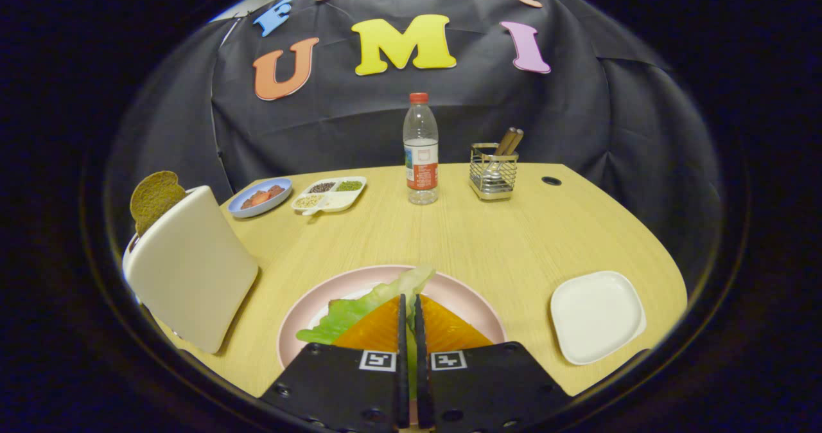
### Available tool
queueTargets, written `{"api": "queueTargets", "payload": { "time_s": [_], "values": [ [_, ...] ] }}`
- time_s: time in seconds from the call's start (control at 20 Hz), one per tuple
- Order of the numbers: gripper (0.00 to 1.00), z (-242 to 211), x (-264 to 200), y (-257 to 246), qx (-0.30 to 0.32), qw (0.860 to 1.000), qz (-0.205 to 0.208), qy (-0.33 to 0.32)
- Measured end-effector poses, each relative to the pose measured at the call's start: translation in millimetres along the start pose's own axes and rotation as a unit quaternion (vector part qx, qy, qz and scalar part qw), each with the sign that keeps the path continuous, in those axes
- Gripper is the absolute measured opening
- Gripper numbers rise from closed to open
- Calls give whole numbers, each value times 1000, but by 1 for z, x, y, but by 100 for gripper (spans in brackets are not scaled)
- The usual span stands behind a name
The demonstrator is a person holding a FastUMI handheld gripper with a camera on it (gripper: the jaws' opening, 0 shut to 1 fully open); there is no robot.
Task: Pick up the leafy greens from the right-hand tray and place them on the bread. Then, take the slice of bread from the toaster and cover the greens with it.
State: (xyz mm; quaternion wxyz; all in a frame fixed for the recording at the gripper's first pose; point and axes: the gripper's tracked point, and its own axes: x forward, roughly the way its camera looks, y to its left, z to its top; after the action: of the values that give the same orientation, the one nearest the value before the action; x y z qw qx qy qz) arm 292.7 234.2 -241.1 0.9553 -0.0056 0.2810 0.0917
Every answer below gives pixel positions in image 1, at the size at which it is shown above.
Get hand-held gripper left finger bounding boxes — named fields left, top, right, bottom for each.
left=259, top=294, right=410, bottom=433

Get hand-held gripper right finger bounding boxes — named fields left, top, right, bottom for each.
left=413, top=294, right=573, bottom=433

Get green lettuce leaf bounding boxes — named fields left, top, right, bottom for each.
left=295, top=265, right=436, bottom=402

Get brown bread slice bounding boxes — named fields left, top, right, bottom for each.
left=130, top=170, right=188, bottom=238

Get pink round plate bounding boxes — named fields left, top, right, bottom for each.
left=277, top=265, right=507, bottom=369

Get white square plate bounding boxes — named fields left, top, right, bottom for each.
left=550, top=270, right=647, bottom=366

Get white divided condiment tray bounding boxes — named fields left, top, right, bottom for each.
left=291, top=176, right=367, bottom=217

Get clear bottle red cap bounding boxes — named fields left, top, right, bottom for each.
left=403, top=93, right=440, bottom=206

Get blue round plate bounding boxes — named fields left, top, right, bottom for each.
left=227, top=177, right=293, bottom=219

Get white toaster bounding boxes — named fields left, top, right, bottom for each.
left=122, top=186, right=259, bottom=355

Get red food slices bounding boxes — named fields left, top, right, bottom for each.
left=241, top=185, right=285, bottom=210

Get black backdrop cloth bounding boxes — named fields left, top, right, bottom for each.
left=106, top=0, right=723, bottom=279

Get metal wire utensil holder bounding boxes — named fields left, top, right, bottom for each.
left=469, top=143, right=519, bottom=202

